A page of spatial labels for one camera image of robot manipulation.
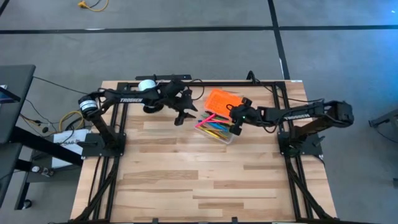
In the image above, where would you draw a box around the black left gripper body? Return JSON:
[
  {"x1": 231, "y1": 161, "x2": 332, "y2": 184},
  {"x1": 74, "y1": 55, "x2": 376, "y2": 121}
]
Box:
[{"x1": 161, "y1": 79, "x2": 194, "y2": 114}]

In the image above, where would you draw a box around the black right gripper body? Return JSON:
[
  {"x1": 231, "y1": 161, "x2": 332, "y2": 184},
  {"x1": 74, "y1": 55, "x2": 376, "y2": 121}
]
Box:
[{"x1": 229, "y1": 96, "x2": 261, "y2": 136}]

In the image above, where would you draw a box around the green pen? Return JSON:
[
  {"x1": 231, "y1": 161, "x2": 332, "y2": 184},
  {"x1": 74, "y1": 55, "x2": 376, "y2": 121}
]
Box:
[{"x1": 201, "y1": 113, "x2": 229, "y2": 121}]

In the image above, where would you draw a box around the blue multicolour pen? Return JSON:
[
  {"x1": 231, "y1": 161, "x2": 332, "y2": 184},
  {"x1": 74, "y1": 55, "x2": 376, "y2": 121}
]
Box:
[{"x1": 206, "y1": 121, "x2": 230, "y2": 133}]

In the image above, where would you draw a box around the thick pink highlighter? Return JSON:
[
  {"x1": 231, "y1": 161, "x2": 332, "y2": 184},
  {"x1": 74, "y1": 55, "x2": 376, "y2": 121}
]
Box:
[{"x1": 195, "y1": 113, "x2": 217, "y2": 129}]

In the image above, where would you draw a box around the clear pencil box orange lid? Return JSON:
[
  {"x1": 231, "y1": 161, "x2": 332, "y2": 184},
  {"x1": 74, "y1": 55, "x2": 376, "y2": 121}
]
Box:
[{"x1": 194, "y1": 88, "x2": 249, "y2": 145}]

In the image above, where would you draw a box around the small yellow marker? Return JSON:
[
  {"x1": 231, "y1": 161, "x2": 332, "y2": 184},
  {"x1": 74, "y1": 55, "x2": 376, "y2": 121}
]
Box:
[{"x1": 197, "y1": 126, "x2": 223, "y2": 139}]

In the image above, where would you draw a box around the white paper sheet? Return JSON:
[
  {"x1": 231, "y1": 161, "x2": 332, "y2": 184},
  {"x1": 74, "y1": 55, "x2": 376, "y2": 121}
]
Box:
[{"x1": 50, "y1": 128, "x2": 90, "y2": 169}]

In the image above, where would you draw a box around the black stand beam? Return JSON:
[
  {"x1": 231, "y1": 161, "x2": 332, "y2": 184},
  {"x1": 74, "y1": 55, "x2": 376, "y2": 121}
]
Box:
[{"x1": 8, "y1": 125, "x2": 84, "y2": 167}]

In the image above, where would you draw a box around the black stand foot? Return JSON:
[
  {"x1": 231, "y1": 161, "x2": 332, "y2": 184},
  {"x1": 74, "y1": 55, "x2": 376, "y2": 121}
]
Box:
[{"x1": 368, "y1": 108, "x2": 398, "y2": 129}]

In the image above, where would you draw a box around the grey desk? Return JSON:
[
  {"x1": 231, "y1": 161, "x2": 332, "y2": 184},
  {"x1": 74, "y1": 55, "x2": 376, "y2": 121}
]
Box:
[
  {"x1": 0, "y1": 64, "x2": 37, "y2": 144},
  {"x1": 0, "y1": 142, "x2": 23, "y2": 207}
]

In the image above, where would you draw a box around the dark tablet device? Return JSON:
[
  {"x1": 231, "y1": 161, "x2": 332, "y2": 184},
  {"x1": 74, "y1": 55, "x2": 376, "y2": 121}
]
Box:
[{"x1": 0, "y1": 84, "x2": 22, "y2": 104}]

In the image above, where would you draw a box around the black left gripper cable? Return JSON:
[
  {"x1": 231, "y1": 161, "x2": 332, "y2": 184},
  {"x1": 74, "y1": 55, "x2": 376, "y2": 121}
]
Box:
[{"x1": 183, "y1": 78, "x2": 205, "y2": 102}]

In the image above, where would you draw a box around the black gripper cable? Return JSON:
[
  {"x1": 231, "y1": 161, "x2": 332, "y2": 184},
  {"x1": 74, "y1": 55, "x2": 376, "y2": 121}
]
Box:
[
  {"x1": 262, "y1": 105, "x2": 326, "y2": 134},
  {"x1": 183, "y1": 78, "x2": 205, "y2": 102}
]

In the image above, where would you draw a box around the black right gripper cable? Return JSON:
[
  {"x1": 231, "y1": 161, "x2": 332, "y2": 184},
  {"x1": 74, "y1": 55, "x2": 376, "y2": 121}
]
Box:
[{"x1": 262, "y1": 105, "x2": 326, "y2": 134}]

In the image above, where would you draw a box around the black table frame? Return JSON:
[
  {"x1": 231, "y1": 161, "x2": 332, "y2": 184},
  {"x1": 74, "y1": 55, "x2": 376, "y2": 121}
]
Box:
[{"x1": 73, "y1": 80, "x2": 336, "y2": 224}]

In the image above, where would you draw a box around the black mount bar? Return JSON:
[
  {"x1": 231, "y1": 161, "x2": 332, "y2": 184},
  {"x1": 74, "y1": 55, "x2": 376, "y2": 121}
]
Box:
[{"x1": 134, "y1": 73, "x2": 193, "y2": 82}]

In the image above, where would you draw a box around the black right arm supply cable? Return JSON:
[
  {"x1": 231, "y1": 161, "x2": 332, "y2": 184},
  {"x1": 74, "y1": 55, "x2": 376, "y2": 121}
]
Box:
[{"x1": 246, "y1": 70, "x2": 326, "y2": 104}]

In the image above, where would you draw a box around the yellow cable loop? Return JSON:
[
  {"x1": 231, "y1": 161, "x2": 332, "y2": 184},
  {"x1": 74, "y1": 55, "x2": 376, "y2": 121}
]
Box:
[{"x1": 58, "y1": 110, "x2": 85, "y2": 133}]

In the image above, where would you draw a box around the thin black floor cable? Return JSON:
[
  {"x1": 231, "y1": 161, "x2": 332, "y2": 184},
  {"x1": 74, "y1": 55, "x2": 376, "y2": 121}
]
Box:
[{"x1": 32, "y1": 75, "x2": 100, "y2": 98}]

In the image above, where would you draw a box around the yellow floor cable with plug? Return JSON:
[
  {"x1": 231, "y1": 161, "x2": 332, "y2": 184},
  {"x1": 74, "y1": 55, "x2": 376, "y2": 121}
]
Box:
[{"x1": 76, "y1": 0, "x2": 110, "y2": 13}]

